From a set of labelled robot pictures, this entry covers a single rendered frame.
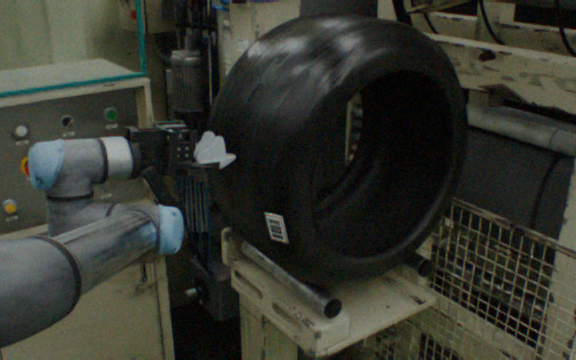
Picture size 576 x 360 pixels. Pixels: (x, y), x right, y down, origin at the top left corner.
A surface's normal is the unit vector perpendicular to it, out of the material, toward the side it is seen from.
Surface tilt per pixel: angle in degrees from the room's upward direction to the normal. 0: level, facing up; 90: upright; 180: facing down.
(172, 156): 90
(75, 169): 82
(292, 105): 64
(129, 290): 90
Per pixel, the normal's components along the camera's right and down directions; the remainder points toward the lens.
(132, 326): 0.56, 0.30
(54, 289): 0.92, -0.06
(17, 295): 0.79, -0.05
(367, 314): 0.00, -0.93
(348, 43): 0.17, -0.39
